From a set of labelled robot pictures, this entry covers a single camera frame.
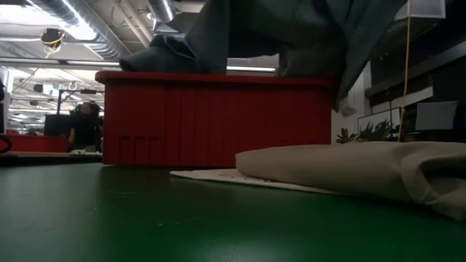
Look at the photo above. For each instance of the light blue jeans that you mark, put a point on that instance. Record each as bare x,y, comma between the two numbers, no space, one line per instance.
291,36

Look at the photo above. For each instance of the khaki shorts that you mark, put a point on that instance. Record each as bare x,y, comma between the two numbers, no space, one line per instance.
346,167

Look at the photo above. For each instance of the red plastic laundry bin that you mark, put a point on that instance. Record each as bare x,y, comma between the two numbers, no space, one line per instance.
218,120

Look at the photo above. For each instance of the red storage bin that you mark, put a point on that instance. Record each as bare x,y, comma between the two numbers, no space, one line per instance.
40,143

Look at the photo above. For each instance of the white printed tote bag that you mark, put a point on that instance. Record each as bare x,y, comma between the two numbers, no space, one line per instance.
218,175

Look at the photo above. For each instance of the green table mat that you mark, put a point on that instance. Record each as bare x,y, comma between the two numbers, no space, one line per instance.
145,218

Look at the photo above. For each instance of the green succulent plant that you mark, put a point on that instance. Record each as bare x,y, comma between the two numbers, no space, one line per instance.
375,132

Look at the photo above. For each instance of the framed whiteboard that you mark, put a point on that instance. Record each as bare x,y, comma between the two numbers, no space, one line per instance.
378,116

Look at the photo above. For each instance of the person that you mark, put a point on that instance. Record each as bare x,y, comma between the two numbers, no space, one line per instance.
85,131

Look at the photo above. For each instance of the long linear ceiling light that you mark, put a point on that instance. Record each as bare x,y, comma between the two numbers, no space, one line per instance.
73,62

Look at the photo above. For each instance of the black monitor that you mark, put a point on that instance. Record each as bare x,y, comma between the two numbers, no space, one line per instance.
56,125

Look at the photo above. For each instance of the wooden workbench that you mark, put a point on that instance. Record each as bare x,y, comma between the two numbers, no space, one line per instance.
43,154

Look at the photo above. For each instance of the white sign board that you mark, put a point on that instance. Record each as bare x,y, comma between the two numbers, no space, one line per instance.
436,115

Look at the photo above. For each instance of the white ceiling box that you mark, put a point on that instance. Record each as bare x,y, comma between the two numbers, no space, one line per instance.
426,9

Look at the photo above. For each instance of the small round silver duct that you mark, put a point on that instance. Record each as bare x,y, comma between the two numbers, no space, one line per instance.
162,11

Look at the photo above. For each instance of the large round silver duct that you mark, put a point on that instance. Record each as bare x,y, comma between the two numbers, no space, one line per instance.
109,52

